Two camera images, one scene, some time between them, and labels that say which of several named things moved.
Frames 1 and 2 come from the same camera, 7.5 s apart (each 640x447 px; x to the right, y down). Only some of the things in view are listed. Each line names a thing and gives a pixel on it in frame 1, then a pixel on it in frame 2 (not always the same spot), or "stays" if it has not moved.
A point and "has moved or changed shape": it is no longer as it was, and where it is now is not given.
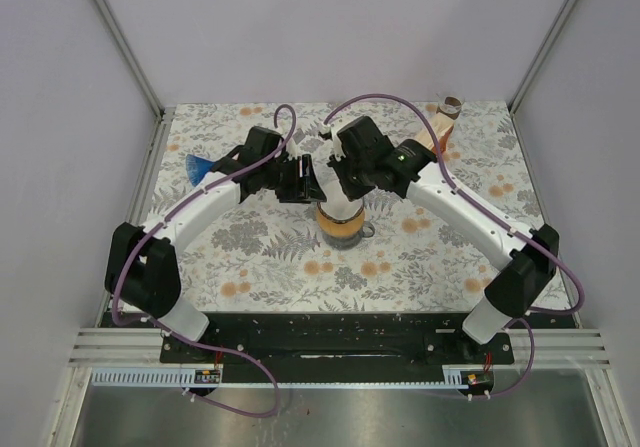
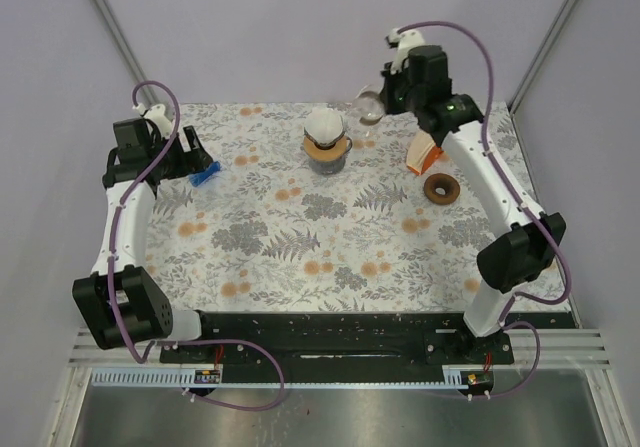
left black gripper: [303, 190] -> [193, 161]
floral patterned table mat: [270, 258] stays
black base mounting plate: [336, 343] stays
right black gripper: [353, 192] -> [392, 107]
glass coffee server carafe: [348, 242] has moved or changed shape
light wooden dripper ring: [340, 230] -> [324, 155]
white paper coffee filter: [338, 205] -> [324, 123]
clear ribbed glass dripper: [338, 208] -> [329, 146]
